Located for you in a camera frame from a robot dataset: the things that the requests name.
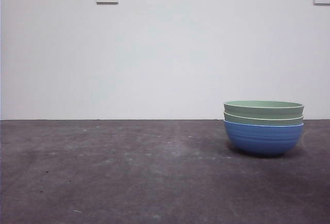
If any pale green bowl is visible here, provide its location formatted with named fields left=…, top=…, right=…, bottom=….
left=223, top=111, right=305, bottom=127
left=223, top=101, right=305, bottom=120

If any blue ribbed bowl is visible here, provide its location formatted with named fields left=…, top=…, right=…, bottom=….
left=223, top=119, right=304, bottom=157

